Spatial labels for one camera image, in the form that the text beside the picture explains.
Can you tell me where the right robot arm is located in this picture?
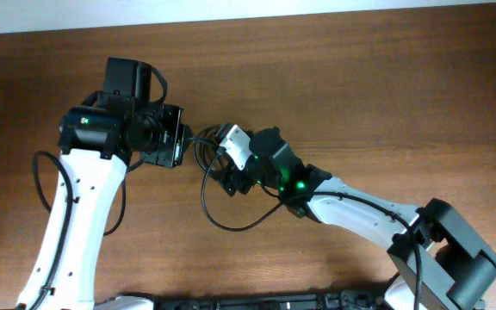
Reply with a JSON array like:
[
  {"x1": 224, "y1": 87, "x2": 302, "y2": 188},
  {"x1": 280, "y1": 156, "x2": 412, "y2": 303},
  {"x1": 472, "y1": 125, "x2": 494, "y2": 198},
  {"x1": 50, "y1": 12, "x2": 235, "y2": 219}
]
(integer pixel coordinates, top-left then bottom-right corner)
[{"x1": 216, "y1": 124, "x2": 496, "y2": 309}]

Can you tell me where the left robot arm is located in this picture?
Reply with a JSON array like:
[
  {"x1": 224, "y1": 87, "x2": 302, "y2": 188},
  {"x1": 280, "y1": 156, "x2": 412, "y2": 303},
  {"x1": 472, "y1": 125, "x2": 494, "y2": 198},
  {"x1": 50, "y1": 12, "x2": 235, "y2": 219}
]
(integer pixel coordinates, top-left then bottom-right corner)
[{"x1": 16, "y1": 58, "x2": 191, "y2": 309}]

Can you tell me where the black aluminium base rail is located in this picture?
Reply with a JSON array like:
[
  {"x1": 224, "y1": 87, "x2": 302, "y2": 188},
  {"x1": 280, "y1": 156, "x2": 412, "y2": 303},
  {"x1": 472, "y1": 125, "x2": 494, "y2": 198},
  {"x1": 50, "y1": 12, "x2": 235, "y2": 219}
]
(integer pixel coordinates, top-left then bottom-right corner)
[{"x1": 92, "y1": 288, "x2": 486, "y2": 310}]

